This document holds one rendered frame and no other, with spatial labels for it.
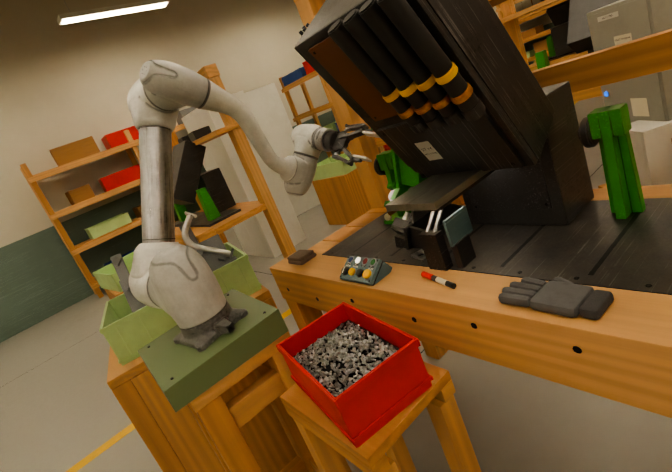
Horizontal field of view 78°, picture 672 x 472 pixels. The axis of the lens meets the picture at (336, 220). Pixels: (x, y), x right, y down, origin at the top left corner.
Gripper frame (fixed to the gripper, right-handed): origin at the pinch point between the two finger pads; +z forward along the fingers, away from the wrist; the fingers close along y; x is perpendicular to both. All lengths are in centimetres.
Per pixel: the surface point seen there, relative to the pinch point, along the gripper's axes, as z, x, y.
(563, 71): 48, 14, 36
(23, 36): -728, -50, 68
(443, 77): 53, -41, 1
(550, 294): 74, -12, -28
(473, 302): 59, -10, -35
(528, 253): 61, 6, -19
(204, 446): -34, 12, -133
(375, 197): -29, 46, -9
